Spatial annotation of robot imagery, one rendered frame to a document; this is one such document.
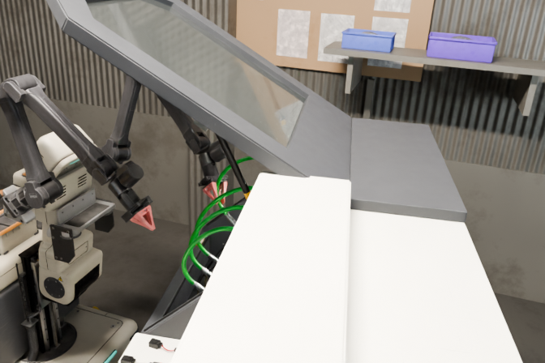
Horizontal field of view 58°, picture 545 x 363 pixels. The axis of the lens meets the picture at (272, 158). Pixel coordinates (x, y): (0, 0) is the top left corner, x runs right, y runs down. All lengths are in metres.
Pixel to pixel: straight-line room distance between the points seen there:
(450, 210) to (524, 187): 2.21
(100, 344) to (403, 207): 1.81
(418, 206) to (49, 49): 3.53
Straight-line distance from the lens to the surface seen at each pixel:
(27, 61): 4.49
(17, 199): 1.94
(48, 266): 2.24
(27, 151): 1.83
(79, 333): 2.73
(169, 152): 3.88
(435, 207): 1.24
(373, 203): 1.22
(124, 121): 2.13
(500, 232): 3.56
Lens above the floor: 2.03
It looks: 22 degrees down
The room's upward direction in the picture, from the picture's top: 3 degrees clockwise
